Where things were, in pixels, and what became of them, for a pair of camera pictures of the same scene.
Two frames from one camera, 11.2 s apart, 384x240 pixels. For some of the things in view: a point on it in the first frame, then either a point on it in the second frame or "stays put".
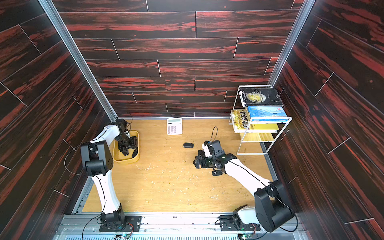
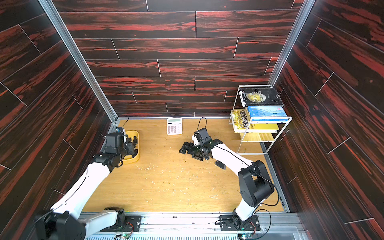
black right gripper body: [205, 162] -> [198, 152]
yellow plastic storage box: [119, 156] stays put
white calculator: [174, 126] stays put
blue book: [259, 111] stays put
